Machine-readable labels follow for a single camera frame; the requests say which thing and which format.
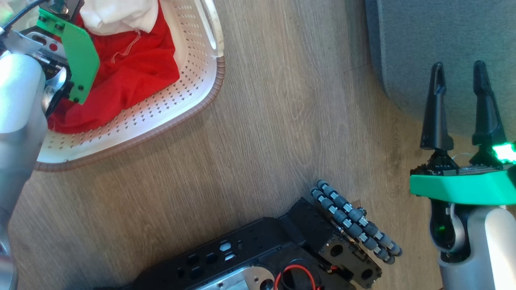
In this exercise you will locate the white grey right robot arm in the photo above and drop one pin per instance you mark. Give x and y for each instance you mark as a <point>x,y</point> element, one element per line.
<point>483,245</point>

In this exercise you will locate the grey fabric sofa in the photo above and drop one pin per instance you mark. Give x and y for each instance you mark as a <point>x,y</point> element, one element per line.
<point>423,40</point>

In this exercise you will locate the red garment with white stripes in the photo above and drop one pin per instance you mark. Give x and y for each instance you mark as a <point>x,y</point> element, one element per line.
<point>133,76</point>

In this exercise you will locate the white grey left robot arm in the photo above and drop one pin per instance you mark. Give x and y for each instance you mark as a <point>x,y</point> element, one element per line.
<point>18,121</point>

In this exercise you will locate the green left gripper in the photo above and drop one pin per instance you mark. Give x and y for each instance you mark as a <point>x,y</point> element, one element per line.
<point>80,60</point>

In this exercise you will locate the grey roller omni wheel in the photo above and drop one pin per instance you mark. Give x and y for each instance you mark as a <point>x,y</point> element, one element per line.
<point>354,219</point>

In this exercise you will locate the white basket with brown rim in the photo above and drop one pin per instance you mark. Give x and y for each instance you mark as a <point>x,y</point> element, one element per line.
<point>161,117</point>

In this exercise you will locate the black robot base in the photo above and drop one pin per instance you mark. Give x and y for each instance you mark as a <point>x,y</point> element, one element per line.
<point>250,245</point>

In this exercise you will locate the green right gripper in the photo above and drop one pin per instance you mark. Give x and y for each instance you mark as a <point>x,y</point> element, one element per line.
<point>463,187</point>

